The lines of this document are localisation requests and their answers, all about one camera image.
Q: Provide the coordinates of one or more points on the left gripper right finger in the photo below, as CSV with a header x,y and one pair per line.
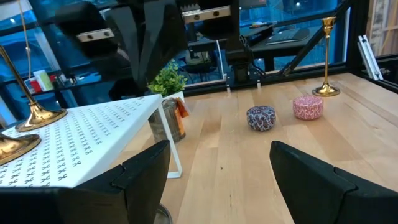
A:
x,y
317,193

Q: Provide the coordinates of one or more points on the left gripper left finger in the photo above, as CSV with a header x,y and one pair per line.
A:
x,y
136,186

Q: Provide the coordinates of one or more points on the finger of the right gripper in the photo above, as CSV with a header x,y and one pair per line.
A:
x,y
161,37
133,40

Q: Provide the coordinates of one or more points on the silver metal candle can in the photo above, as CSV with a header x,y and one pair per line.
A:
x,y
164,215

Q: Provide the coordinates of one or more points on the tall brass candlestick holder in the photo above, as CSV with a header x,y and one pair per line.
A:
x,y
40,116

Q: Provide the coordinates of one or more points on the pink patterned candle tin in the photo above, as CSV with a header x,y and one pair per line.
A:
x,y
308,107

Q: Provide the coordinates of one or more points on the navy patterned candle tin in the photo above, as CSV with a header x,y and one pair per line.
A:
x,y
261,118

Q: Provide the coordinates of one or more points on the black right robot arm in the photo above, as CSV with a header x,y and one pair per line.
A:
x,y
237,53

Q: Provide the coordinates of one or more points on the green plant in white pot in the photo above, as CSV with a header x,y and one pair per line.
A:
x,y
168,81

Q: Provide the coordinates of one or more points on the white perforated metal shelf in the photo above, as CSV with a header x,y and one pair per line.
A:
x,y
77,140

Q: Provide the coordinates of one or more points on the black desk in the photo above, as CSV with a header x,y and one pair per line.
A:
x,y
264,49

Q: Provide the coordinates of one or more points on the black keyboard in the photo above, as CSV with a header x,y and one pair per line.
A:
x,y
287,36

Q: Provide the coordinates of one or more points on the black aluminium table frame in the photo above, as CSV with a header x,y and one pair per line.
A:
x,y
311,73

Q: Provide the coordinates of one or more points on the silver aluminium extrusion bracket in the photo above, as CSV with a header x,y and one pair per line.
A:
x,y
370,59

